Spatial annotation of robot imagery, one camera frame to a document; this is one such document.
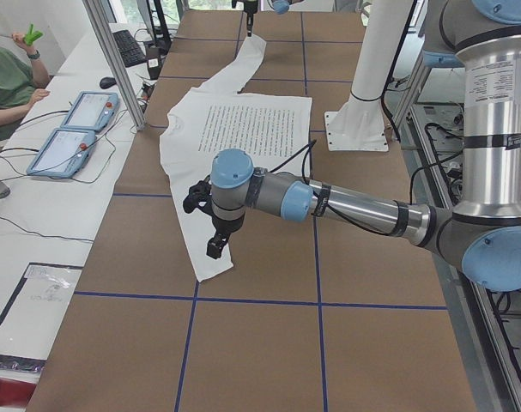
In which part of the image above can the upper blue teach pendant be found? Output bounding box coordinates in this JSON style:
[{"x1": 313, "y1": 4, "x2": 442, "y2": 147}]
[{"x1": 61, "y1": 91, "x2": 119, "y2": 132}]

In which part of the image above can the green plastic clamp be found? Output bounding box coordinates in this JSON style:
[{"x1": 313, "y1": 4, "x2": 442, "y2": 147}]
[{"x1": 23, "y1": 23, "x2": 44, "y2": 46}]

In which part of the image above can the lower blue teach pendant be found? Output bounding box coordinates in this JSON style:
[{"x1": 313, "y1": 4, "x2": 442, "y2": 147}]
[{"x1": 26, "y1": 128, "x2": 96, "y2": 179}]

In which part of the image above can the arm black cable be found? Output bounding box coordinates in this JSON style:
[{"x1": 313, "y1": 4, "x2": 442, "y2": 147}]
[{"x1": 268, "y1": 139, "x2": 415, "y2": 235}]

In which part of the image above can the aluminium frame post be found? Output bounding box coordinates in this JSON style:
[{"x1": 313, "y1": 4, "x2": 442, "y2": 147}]
[{"x1": 82, "y1": 0, "x2": 145, "y2": 130}]

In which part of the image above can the black computer mouse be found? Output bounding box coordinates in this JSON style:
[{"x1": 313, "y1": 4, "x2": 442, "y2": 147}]
[{"x1": 99, "y1": 76, "x2": 117, "y2": 89}]

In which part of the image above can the black keyboard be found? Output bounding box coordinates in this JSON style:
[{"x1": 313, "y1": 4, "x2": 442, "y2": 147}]
[{"x1": 112, "y1": 30, "x2": 146, "y2": 68}]

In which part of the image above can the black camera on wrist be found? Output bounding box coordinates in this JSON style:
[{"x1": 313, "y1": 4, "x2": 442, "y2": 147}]
[{"x1": 183, "y1": 180, "x2": 212, "y2": 215}]

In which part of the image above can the plastic document sleeve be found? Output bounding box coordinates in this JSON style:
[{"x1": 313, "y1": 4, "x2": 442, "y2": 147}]
[{"x1": 0, "y1": 262, "x2": 82, "y2": 374}]

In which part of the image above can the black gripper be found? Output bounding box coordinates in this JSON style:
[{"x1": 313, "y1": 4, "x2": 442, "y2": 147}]
[
  {"x1": 243, "y1": 0, "x2": 258, "y2": 37},
  {"x1": 207, "y1": 209, "x2": 245, "y2": 258}
]

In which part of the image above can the blue teach pendant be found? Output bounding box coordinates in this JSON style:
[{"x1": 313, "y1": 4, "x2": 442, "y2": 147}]
[
  {"x1": 26, "y1": 128, "x2": 96, "y2": 179},
  {"x1": 61, "y1": 91, "x2": 119, "y2": 132}
]

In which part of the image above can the person in green shirt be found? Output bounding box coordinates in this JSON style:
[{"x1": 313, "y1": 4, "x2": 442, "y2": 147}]
[{"x1": 0, "y1": 33, "x2": 51, "y2": 141}]

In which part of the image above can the white long-sleeve printed shirt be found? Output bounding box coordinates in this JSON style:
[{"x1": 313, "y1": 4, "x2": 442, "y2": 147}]
[{"x1": 160, "y1": 35, "x2": 312, "y2": 282}]

